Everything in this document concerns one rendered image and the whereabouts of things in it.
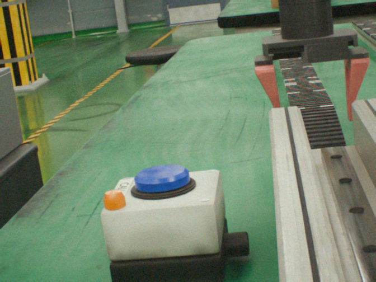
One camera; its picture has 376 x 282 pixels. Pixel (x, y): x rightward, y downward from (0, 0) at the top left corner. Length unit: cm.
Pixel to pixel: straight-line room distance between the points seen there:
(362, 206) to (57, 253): 26
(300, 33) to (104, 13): 1126
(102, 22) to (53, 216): 1136
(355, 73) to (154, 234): 36
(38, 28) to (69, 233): 1174
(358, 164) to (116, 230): 21
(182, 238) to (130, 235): 4
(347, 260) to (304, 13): 40
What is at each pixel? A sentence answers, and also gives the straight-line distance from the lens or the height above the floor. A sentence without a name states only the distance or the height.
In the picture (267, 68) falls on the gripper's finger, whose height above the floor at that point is 88.
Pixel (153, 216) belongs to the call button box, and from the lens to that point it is 49.
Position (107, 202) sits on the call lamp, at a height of 85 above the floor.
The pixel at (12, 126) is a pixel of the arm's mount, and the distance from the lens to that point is 100.
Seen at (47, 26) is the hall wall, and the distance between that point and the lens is 1230.
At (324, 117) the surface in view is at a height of 81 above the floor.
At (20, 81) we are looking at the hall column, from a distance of 702.
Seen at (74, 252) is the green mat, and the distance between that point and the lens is 59.
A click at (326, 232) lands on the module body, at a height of 86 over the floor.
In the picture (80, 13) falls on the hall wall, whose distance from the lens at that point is 1210.
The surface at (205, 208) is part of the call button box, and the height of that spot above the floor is 84.
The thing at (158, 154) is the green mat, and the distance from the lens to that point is 85.
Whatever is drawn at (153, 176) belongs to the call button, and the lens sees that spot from 51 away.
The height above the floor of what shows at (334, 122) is 81.
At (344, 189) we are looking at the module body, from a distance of 49.
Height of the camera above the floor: 100
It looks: 14 degrees down
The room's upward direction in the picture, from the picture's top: 7 degrees counter-clockwise
